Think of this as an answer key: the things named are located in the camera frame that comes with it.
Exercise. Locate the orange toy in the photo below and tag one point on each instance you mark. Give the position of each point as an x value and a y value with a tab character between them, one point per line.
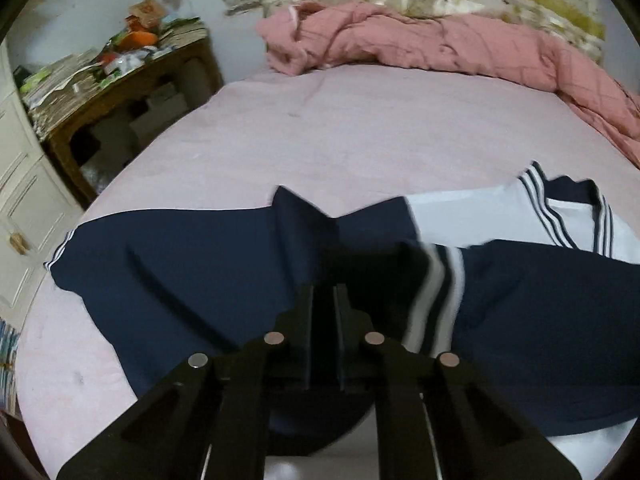
137	40

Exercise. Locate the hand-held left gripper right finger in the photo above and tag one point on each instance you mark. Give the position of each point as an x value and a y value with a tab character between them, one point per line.
350	340

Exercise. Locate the pink checked quilt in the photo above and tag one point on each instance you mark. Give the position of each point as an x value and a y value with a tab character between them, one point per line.
450	45

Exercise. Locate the white cabinet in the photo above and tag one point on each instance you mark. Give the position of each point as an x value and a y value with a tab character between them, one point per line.
25	185

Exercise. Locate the orange toy clutter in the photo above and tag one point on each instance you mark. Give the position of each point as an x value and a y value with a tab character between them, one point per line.
147	10

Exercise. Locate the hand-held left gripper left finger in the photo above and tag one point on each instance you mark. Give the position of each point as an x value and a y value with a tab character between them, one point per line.
305	340

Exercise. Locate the stack of books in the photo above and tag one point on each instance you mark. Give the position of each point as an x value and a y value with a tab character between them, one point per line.
185	32

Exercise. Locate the stack of papers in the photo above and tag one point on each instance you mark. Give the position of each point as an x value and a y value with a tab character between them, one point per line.
55	85

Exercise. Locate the white and navy jacket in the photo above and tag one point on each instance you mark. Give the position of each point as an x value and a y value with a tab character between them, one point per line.
200	270

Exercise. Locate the wooden desk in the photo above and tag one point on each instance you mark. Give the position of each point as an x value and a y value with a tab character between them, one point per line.
150	75

